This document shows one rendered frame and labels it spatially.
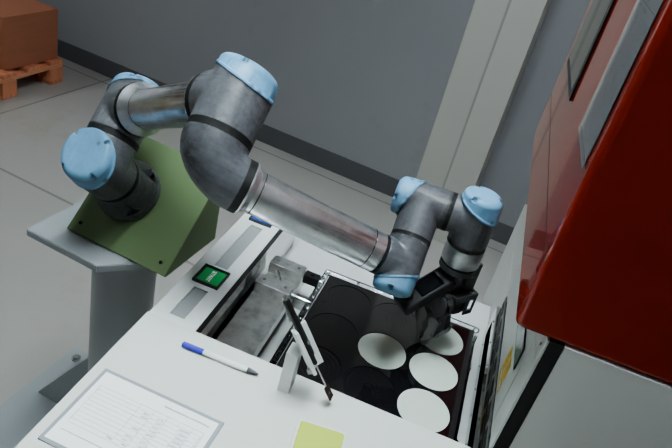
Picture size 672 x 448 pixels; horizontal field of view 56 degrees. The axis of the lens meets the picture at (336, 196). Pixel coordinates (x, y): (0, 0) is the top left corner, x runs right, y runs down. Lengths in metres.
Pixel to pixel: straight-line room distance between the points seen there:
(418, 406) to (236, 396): 0.35
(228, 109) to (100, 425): 0.51
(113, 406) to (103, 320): 0.72
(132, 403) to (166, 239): 0.55
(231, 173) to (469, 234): 0.44
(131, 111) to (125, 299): 0.53
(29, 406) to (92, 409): 1.27
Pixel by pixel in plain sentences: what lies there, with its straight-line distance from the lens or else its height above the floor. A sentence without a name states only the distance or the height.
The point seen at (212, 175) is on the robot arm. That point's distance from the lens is 1.02.
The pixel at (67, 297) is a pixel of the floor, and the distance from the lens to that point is 2.68.
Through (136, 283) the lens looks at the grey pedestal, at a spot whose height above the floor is 0.70.
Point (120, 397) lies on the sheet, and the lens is 1.04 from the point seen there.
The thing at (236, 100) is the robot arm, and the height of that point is 1.36.
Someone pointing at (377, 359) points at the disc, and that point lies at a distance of 1.28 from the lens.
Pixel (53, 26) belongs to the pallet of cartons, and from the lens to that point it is 4.35.
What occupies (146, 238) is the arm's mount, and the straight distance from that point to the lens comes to 1.52.
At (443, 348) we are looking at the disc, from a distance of 1.36.
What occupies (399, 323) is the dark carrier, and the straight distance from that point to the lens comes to 1.38.
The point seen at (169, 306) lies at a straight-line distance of 1.20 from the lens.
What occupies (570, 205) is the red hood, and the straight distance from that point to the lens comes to 0.86.
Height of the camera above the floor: 1.76
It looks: 29 degrees down
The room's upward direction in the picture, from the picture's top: 15 degrees clockwise
